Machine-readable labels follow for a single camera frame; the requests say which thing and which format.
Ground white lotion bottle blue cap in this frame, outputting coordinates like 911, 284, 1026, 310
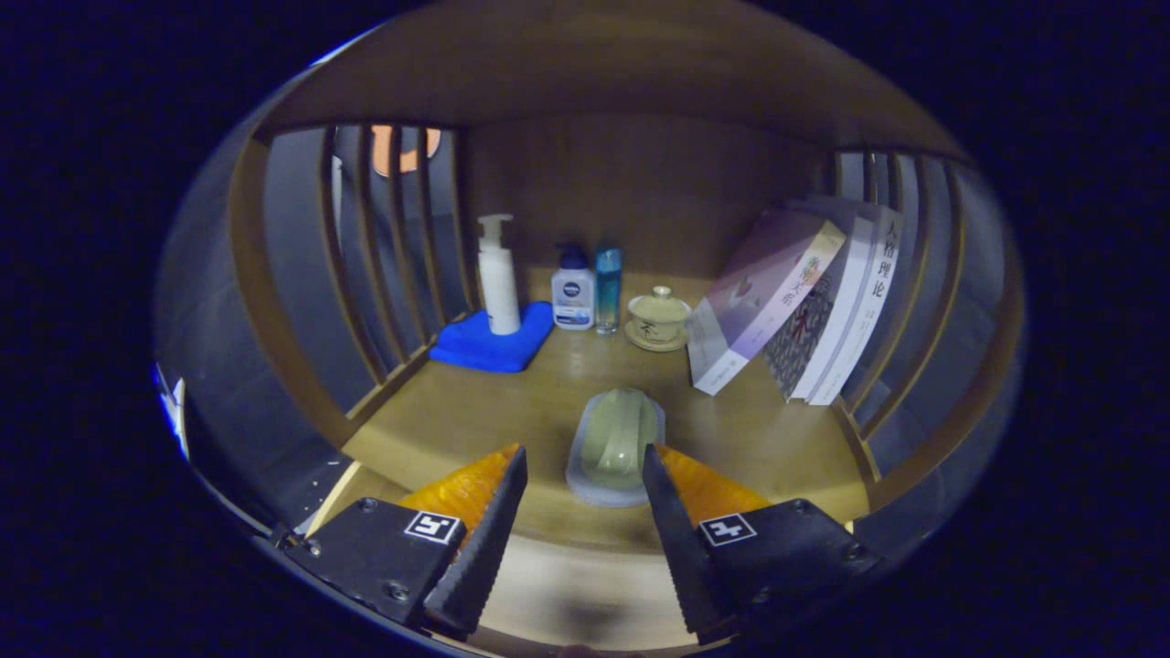
551, 242, 597, 331

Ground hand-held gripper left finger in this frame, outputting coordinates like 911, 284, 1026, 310
279, 443, 531, 641

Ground patterned cover book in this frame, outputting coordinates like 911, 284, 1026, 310
763, 206, 877, 403

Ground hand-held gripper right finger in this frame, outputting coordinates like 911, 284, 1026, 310
642, 443, 886, 645

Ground folded blue cloth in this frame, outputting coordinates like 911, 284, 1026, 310
429, 301, 556, 374

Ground ceramic lidded tea cup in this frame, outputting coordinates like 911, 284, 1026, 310
624, 285, 694, 353

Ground green grey scrub brush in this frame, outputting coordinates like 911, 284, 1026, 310
565, 387, 666, 509

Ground purple white book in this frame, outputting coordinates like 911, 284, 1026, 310
687, 208, 847, 397

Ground wooden cabinet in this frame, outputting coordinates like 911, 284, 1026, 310
155, 0, 1025, 657

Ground white pump bottle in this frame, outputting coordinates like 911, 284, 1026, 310
476, 214, 522, 336

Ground slim teal bottle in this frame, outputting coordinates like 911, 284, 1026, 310
595, 245, 623, 335

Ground wooden countertop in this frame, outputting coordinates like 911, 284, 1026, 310
343, 302, 871, 554

